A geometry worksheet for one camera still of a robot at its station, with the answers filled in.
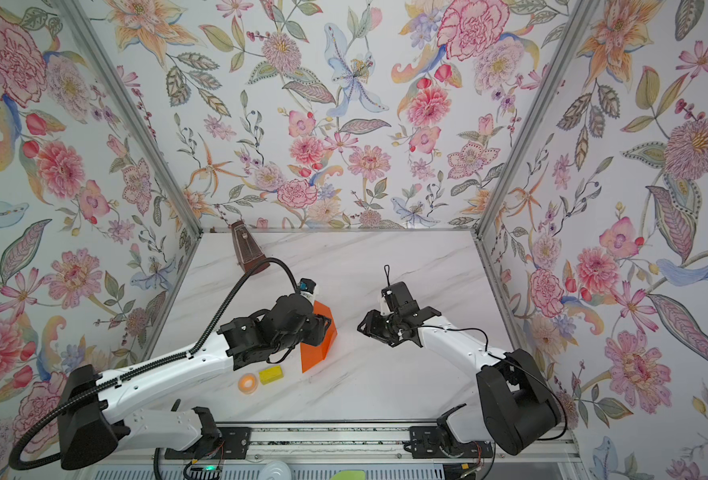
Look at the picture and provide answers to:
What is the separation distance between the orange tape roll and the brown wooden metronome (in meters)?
0.38

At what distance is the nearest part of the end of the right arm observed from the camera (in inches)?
25.2

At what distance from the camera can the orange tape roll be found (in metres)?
0.84

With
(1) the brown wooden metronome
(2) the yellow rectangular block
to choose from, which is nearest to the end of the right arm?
(2) the yellow rectangular block

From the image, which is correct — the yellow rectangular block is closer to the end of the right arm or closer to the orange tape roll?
the orange tape roll

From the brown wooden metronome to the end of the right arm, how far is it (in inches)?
18.3

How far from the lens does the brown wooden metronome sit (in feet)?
3.24

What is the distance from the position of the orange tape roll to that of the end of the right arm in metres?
0.33

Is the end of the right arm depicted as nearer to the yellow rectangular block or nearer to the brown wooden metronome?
the yellow rectangular block

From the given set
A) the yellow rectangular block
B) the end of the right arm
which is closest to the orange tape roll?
the yellow rectangular block
